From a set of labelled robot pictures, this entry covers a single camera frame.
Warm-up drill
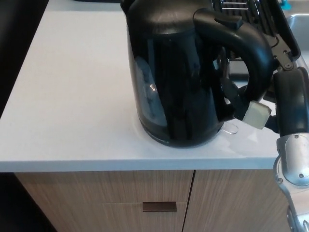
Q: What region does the wooden shallow drawer front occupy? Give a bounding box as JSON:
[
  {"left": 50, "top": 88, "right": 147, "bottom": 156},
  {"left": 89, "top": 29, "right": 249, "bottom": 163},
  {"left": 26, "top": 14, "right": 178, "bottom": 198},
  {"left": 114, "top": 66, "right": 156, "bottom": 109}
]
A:
[{"left": 14, "top": 170, "right": 195, "bottom": 205}]

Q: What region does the stainless steel sink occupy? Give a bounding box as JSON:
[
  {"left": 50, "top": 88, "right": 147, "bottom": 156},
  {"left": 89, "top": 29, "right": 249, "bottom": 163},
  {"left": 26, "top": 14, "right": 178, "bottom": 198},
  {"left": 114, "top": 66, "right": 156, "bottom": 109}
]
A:
[{"left": 286, "top": 13, "right": 309, "bottom": 53}]

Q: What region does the wooden cabinet door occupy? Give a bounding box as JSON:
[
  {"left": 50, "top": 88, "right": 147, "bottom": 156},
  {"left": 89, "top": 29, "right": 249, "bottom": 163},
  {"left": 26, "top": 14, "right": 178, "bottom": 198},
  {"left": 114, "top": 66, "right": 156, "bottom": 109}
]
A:
[{"left": 183, "top": 169, "right": 290, "bottom": 232}]

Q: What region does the black electric kettle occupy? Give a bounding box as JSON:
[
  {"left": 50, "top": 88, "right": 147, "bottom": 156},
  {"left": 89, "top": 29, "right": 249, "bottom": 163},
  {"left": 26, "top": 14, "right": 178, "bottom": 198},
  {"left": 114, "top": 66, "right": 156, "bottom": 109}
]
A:
[{"left": 120, "top": 0, "right": 275, "bottom": 148}]

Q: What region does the recessed metal drawer pull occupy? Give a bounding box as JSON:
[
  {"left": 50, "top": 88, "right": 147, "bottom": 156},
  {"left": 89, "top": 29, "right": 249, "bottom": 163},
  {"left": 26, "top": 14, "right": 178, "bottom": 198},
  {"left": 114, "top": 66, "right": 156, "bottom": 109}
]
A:
[{"left": 142, "top": 201, "right": 178, "bottom": 213}]

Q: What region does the wooden deep drawer front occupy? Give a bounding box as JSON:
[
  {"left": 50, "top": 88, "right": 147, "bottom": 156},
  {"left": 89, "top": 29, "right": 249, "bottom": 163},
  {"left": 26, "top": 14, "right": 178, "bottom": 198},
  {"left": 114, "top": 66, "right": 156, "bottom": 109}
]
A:
[{"left": 31, "top": 202, "right": 191, "bottom": 232}]

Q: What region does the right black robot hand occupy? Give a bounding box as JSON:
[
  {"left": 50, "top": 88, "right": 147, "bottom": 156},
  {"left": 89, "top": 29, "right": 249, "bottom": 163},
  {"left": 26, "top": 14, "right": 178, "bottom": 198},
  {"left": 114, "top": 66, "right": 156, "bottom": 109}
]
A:
[{"left": 218, "top": 33, "right": 309, "bottom": 137}]

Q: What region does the black dish drying rack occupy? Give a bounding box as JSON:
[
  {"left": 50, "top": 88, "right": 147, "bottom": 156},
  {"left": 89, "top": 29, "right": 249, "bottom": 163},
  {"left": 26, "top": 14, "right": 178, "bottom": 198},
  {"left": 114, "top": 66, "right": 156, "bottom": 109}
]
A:
[{"left": 212, "top": 0, "right": 302, "bottom": 82}]

